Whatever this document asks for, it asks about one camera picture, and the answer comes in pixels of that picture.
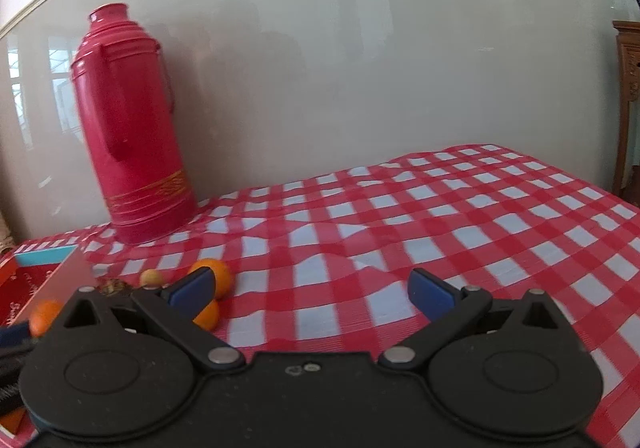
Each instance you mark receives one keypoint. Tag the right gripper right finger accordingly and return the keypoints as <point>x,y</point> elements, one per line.
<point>449,312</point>

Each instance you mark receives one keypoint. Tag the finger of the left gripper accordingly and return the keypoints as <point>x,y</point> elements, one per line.
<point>16,338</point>

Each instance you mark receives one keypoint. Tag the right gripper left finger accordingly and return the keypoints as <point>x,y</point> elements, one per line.
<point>172,310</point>

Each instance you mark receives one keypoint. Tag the orange mandarin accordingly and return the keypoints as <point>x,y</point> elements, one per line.
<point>224,278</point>
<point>208,317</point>

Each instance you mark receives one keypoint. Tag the yellow-orange mandarin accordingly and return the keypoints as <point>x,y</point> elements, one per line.
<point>42,316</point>

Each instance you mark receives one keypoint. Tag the dark mangosteen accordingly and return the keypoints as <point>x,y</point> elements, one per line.
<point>115,286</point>

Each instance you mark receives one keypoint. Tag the small tan longan fruit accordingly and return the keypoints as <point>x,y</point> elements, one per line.
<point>151,277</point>

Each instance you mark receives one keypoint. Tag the colourful cardboard box tray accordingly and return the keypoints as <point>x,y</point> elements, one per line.
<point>26,279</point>

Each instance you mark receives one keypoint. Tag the red white checkered tablecloth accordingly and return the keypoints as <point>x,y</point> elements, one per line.
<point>322,263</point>

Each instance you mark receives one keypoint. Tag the red thermos flask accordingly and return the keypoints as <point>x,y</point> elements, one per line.
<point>125,106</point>

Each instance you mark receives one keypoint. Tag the carved wooden furniture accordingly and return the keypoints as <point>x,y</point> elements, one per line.
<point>627,42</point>

